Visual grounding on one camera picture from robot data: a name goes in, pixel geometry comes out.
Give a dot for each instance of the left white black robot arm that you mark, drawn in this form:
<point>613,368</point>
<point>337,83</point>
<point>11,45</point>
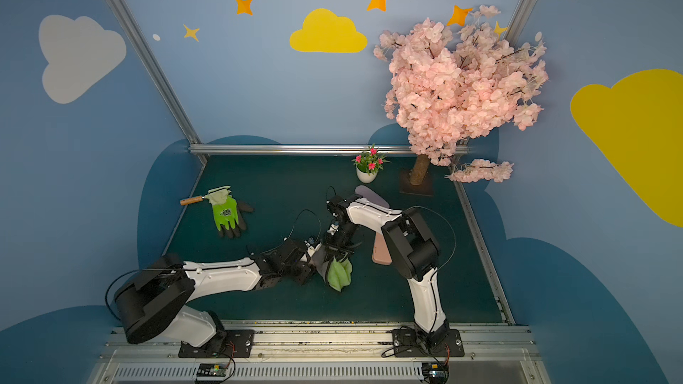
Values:
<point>154,304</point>

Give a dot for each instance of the green black work glove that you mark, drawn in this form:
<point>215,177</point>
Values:
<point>229,219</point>

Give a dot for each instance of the grey green microfibre cloth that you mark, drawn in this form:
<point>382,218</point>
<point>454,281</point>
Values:
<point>334,267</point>

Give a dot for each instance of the pink eyeglass case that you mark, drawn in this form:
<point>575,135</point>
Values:
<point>381,254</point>

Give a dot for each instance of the aluminium front rail frame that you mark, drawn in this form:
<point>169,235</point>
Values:
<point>328,352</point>

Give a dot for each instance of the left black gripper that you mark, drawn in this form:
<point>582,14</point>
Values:
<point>310,265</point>

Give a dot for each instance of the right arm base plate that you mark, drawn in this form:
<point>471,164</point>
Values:
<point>409,342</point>

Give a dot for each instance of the right green circuit board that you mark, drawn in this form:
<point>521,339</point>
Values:
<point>434,373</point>

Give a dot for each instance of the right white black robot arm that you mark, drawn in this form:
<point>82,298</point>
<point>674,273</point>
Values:
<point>413,248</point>

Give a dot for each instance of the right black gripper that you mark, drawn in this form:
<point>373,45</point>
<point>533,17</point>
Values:
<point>341,244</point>

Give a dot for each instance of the small potted pink flowers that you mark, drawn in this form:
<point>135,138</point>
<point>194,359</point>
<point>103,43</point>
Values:
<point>368,163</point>

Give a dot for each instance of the purple eyeglass case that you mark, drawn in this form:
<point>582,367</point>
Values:
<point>371,196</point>

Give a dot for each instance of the pink cherry blossom tree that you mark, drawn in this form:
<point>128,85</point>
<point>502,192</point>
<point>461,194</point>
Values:
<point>449,87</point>

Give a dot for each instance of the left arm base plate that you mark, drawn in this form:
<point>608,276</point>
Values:
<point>225,344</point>

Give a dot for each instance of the wooden handled garden trowel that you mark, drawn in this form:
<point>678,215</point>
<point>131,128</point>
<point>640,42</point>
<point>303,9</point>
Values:
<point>214,196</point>

